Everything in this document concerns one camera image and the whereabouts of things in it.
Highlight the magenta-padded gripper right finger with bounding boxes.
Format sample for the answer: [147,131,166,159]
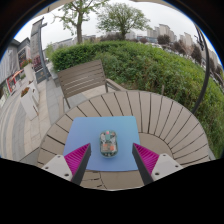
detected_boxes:
[131,143,184,186]

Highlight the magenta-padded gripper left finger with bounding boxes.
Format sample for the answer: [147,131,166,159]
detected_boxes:
[41,143,92,186]

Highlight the transparent computer mouse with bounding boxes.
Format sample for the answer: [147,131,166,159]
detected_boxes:
[99,129,119,158]

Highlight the blue mouse pad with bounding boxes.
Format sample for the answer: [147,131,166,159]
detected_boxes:
[62,115,142,173]

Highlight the white flower planter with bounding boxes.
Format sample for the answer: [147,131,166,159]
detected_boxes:
[20,87,38,121]
[21,59,36,83]
[28,79,41,103]

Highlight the brown slatted chair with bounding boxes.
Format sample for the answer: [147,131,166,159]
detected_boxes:
[57,59,126,114]

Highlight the green hedge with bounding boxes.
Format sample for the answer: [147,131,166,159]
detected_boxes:
[49,40,224,158]

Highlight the dark curved umbrella pole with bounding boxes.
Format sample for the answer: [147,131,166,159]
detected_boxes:
[190,24,211,115]

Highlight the grey shopfront building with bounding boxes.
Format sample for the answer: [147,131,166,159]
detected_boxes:
[0,38,32,108]

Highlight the grey sign pillar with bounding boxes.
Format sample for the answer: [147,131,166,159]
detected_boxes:
[29,17,51,84]

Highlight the distant apartment buildings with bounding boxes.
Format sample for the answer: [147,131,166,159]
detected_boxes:
[146,23,214,61]

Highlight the thin-crowned tree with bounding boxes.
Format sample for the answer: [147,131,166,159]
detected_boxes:
[53,0,109,45]

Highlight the round-crowned tree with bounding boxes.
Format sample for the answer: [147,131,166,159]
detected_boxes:
[96,2,151,41]

